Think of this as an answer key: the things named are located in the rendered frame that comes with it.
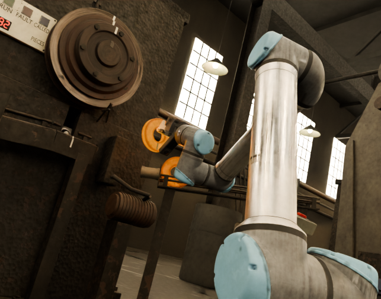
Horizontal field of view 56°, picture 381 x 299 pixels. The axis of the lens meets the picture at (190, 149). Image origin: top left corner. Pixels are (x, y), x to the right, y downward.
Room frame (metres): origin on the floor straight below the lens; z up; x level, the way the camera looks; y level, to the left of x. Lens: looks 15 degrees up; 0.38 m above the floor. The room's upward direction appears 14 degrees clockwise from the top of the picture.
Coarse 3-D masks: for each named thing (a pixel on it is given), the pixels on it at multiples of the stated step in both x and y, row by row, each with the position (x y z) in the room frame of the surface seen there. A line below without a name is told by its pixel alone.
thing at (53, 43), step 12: (72, 12) 1.44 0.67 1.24; (84, 12) 1.47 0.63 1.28; (96, 12) 1.50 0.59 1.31; (108, 12) 1.53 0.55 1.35; (60, 24) 1.42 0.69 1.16; (120, 24) 1.58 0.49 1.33; (132, 36) 1.62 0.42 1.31; (48, 48) 1.47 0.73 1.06; (48, 60) 1.48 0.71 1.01; (60, 72) 1.47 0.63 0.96; (60, 84) 1.52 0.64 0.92; (72, 96) 1.56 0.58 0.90; (84, 96) 1.55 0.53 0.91; (120, 96) 1.65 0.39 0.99
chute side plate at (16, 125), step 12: (12, 120) 1.40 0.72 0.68; (0, 132) 1.38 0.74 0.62; (12, 132) 1.41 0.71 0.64; (24, 132) 1.43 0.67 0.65; (36, 132) 1.46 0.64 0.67; (48, 132) 1.48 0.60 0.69; (24, 144) 1.44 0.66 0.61; (36, 144) 1.47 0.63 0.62; (48, 144) 1.49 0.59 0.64; (60, 144) 1.52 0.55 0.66; (72, 144) 1.55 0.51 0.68; (84, 144) 1.58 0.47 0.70; (72, 156) 1.56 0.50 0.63
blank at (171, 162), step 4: (168, 160) 1.72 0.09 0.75; (172, 160) 1.72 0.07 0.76; (176, 160) 1.72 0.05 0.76; (164, 164) 1.72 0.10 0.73; (168, 164) 1.72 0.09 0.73; (172, 164) 1.72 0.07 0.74; (176, 164) 1.72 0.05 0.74; (164, 168) 1.72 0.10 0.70; (168, 168) 1.72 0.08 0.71; (164, 172) 1.72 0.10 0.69; (168, 172) 1.72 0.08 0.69; (168, 184) 1.72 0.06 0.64; (172, 184) 1.73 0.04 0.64; (176, 184) 1.73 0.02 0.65; (180, 184) 1.73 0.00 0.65; (184, 184) 1.73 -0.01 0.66
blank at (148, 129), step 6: (150, 120) 1.54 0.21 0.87; (156, 120) 1.55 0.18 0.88; (162, 120) 1.57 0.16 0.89; (144, 126) 1.54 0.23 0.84; (150, 126) 1.54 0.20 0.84; (156, 126) 1.56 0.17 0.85; (144, 132) 1.53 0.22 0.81; (150, 132) 1.54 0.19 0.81; (144, 138) 1.54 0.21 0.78; (150, 138) 1.55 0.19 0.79; (162, 138) 1.60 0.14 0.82; (150, 144) 1.55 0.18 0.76; (156, 144) 1.57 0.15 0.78; (162, 144) 1.59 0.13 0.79; (150, 150) 1.59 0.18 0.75; (156, 150) 1.58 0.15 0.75
